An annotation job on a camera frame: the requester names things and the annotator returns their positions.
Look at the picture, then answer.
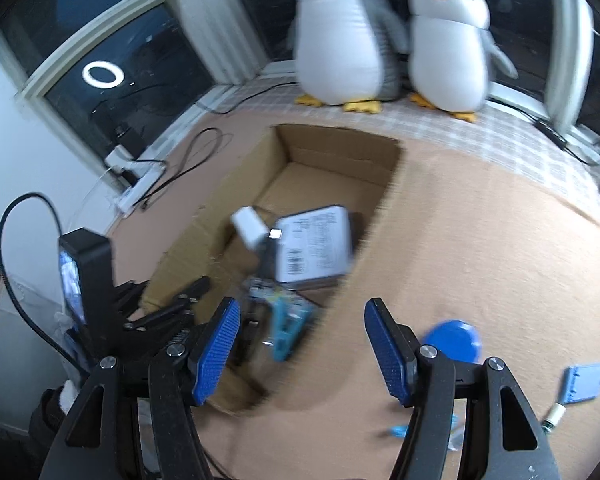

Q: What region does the white usb wall charger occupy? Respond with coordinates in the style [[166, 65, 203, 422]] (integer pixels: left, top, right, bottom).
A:
[[230, 206, 283, 251]]

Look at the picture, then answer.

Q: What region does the person's left hand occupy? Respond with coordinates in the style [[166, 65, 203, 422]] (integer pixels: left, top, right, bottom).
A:
[[60, 379, 83, 413]]

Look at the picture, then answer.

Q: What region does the large black power adapter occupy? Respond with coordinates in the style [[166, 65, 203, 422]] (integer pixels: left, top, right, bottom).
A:
[[111, 127, 142, 158]]

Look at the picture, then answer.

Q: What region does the large penguin plush toy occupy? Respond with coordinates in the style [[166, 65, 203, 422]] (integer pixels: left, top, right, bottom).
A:
[[286, 0, 411, 113]]

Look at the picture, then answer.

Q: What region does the white plugged-in charger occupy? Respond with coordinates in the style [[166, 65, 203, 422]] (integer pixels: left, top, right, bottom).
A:
[[105, 145, 132, 167]]

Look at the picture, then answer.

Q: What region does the brown mat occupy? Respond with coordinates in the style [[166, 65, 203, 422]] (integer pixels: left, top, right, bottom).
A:
[[105, 110, 600, 480]]

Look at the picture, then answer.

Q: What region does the green and white glue stick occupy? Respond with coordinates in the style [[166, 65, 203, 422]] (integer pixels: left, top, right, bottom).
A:
[[540, 402, 568, 433]]

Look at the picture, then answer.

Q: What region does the white power strip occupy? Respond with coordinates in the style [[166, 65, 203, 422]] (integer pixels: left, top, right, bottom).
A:
[[116, 169, 165, 218]]

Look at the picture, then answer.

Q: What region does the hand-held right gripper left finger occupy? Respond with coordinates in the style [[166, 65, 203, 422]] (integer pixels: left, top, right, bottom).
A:
[[40, 296, 242, 480]]

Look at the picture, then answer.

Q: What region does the black cable with inline switch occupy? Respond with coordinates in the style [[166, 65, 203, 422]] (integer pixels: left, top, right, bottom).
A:
[[530, 117, 600, 168]]

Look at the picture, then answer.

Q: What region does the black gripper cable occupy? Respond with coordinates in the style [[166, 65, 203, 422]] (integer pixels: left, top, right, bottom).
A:
[[0, 192, 88, 376]]

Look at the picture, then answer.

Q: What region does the black pen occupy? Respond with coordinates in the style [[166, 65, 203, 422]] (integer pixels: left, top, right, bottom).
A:
[[240, 237, 278, 361]]

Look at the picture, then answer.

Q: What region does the patterned white lighter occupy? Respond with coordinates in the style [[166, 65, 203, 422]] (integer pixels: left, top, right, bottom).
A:
[[245, 275, 281, 301]]

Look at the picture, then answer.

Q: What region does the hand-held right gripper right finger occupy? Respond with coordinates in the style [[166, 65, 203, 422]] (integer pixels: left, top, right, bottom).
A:
[[364, 297, 563, 480]]

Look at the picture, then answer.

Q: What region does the looped black cable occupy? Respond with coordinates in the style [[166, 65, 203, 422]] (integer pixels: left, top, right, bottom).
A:
[[140, 127, 226, 211]]

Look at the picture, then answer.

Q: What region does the white window frame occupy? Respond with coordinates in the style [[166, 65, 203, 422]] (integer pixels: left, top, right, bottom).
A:
[[0, 0, 600, 161]]

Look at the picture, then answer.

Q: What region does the brown cardboard box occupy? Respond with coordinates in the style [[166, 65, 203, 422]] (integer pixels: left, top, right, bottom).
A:
[[140, 124, 402, 416]]

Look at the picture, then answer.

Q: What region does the blue phone stand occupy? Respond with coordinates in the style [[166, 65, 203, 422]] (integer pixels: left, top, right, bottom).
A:
[[560, 362, 600, 406]]

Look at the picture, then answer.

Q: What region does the round blue tape measure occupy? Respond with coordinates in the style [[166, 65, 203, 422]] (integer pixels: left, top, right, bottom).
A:
[[424, 320, 482, 363]]

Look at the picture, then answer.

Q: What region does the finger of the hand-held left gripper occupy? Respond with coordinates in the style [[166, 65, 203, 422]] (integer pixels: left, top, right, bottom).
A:
[[139, 276, 212, 313], [124, 296, 197, 333]]

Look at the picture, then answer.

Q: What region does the long black cable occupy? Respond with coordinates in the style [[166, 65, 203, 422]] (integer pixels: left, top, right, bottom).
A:
[[195, 85, 301, 116]]

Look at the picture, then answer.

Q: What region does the white square box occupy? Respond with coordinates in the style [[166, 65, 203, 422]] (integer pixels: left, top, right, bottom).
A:
[[272, 205, 356, 291]]

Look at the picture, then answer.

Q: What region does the person's left forearm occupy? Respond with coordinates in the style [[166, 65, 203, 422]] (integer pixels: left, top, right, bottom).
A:
[[29, 385, 81, 443]]

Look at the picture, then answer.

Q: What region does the checked white mat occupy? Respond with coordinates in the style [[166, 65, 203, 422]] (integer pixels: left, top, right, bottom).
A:
[[195, 60, 600, 241]]

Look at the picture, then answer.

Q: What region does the small penguin plush toy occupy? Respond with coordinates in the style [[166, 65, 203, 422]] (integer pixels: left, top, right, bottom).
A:
[[407, 0, 520, 123]]

